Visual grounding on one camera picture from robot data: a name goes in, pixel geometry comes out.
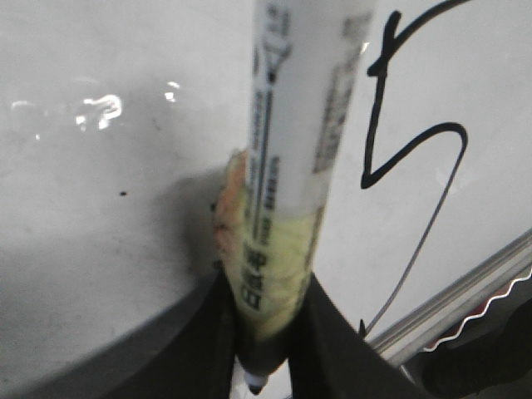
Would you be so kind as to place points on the white taped whiteboard marker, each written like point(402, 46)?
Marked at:
point(270, 209)

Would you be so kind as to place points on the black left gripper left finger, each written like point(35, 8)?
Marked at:
point(199, 361)

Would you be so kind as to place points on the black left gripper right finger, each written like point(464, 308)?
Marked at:
point(328, 359)

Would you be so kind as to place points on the white whiteboard with metal frame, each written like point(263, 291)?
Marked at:
point(118, 117)

